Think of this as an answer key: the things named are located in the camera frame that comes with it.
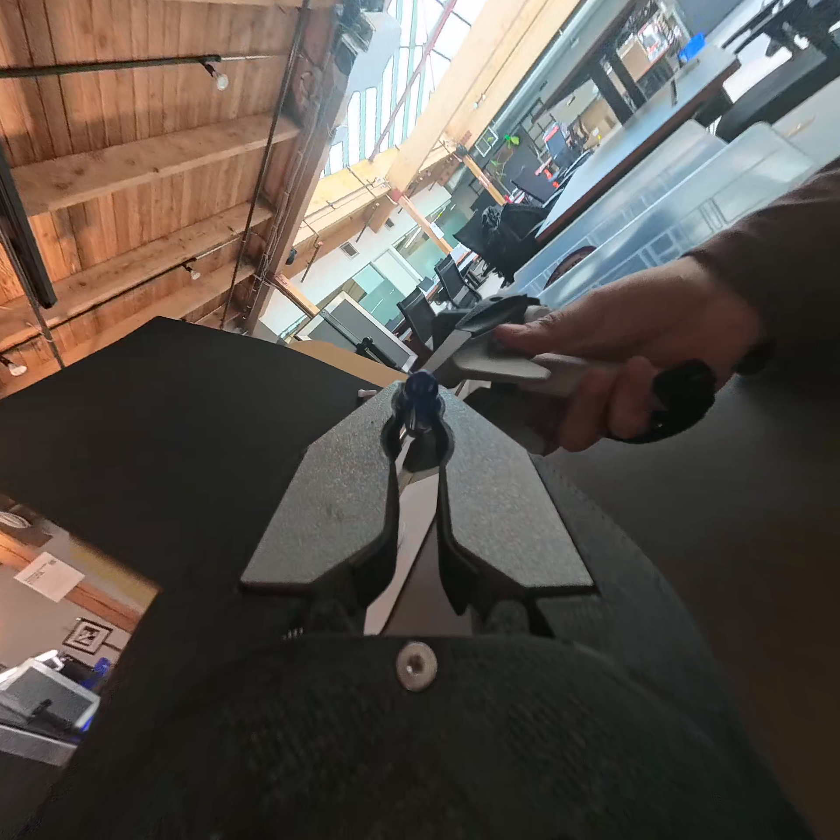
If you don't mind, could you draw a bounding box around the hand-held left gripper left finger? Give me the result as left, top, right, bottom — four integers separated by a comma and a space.
240, 384, 403, 632

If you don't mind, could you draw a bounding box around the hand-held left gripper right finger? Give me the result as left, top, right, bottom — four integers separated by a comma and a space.
434, 387, 597, 632

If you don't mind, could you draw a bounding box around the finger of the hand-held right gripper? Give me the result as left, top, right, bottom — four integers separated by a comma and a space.
420, 328, 475, 385
453, 344, 552, 389

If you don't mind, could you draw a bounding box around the dark blue tool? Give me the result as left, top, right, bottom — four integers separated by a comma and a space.
391, 369, 450, 475

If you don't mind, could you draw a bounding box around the person's right forearm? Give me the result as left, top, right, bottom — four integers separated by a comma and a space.
682, 157, 840, 378

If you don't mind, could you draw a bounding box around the person's right hand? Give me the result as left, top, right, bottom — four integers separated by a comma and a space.
492, 258, 769, 455

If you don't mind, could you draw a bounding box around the black office chair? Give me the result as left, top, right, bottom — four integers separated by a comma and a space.
397, 287, 438, 342
434, 256, 483, 307

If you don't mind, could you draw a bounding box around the white partition panel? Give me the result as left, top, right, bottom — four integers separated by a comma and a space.
315, 292, 418, 372

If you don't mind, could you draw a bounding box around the green potted plant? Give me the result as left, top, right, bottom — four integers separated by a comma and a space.
489, 131, 521, 179

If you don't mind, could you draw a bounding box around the clear plastic storage bin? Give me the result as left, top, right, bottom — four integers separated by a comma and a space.
512, 120, 819, 298

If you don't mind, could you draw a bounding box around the black board with wooden edge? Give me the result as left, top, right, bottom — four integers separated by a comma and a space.
0, 315, 411, 657

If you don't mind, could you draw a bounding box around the long grey table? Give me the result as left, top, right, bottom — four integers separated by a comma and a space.
535, 45, 742, 245

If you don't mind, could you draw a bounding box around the black white marker tag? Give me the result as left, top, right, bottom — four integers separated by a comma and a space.
62, 617, 114, 656

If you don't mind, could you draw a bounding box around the white paper sheet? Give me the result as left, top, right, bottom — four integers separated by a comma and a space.
13, 551, 86, 601

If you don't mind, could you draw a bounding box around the white grey box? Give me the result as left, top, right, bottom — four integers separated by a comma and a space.
0, 650, 101, 769

